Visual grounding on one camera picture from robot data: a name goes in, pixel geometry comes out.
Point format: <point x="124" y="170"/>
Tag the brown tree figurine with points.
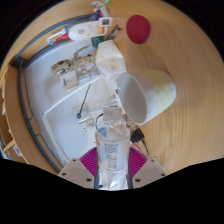
<point x="75" y="63"/>

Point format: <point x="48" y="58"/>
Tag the clear plastic water bottle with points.
<point x="112" y="153"/>

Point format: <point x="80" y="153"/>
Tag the white blue-stickered wall socket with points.
<point x="69" y="81"/>

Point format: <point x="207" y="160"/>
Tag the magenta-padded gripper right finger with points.
<point x="150" y="172"/>

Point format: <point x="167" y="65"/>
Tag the grey metal bed frame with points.
<point x="30" y="126"/>

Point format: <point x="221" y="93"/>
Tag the white carton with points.
<point x="111" y="60"/>

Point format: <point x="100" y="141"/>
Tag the flat round red coaster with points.
<point x="138" y="29"/>

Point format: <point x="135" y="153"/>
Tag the cream ceramic cup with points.
<point x="156" y="93"/>

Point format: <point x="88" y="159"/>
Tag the white desk lamp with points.
<point x="73" y="95"/>

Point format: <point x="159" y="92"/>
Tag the black charger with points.
<point x="137" y="135"/>

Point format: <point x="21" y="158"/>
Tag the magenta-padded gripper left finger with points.
<point x="75" y="172"/>

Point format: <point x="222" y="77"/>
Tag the white red-pump lotion bottle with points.
<point x="86" y="31"/>

